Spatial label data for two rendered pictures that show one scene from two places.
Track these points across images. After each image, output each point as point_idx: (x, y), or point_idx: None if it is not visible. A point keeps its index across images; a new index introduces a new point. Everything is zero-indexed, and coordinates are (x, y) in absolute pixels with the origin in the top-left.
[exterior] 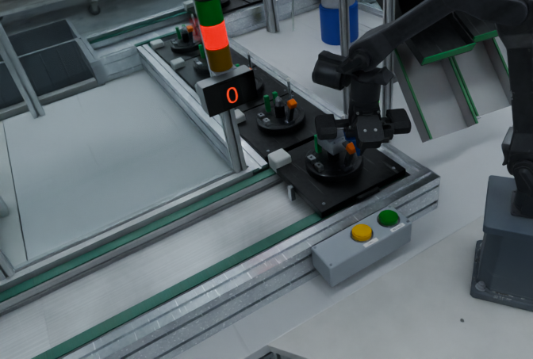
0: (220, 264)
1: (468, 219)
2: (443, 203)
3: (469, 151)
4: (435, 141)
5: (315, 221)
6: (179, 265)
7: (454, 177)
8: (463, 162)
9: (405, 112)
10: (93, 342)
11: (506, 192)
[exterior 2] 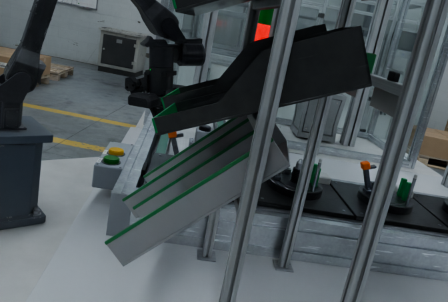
0: (165, 137)
1: (69, 237)
2: (105, 241)
3: None
4: (196, 301)
5: None
6: (188, 144)
7: (123, 267)
8: (133, 289)
9: (141, 95)
10: None
11: (31, 129)
